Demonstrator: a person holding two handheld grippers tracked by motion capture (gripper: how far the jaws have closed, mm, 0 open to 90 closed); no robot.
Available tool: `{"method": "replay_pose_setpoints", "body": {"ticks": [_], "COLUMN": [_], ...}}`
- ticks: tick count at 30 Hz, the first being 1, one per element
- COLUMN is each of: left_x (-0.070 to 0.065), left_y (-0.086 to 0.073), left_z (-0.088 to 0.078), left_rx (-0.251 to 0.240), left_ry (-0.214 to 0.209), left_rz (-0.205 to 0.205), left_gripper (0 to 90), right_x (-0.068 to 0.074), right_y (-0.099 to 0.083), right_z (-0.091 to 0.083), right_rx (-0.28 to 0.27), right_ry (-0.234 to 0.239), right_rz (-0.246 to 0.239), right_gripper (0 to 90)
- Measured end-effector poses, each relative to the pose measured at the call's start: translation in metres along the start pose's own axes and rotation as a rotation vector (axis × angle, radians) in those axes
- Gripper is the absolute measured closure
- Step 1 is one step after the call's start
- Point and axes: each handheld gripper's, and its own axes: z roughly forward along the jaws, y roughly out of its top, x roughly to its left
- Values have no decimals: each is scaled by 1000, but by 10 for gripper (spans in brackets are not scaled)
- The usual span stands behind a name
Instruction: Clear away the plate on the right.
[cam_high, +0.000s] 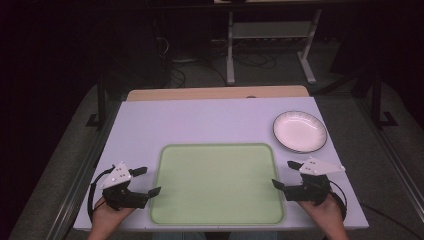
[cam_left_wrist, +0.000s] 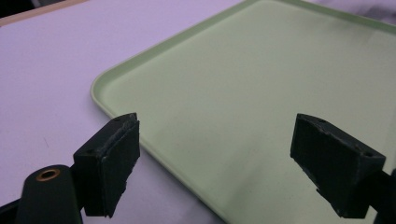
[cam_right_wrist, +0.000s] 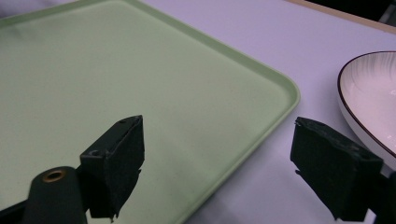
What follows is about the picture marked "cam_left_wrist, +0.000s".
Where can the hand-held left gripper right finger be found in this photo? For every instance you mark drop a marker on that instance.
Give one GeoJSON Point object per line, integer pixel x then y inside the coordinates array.
{"type": "Point", "coordinates": [336, 161]}

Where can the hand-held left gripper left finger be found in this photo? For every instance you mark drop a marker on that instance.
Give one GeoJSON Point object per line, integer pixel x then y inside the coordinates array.
{"type": "Point", "coordinates": [104, 168]}

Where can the light green plastic tray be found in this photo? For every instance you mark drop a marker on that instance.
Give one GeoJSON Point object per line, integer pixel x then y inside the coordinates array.
{"type": "Point", "coordinates": [249, 93]}

